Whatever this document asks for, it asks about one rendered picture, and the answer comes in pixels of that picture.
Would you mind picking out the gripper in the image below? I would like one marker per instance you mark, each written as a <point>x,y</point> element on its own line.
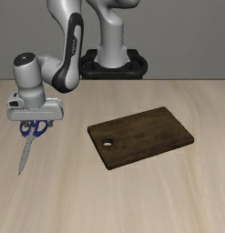
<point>35,112</point>

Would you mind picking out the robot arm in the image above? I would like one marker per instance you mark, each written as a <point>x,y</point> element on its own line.
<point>71,42</point>

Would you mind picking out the dark brown cutting board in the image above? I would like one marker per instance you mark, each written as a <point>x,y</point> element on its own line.
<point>141,136</point>

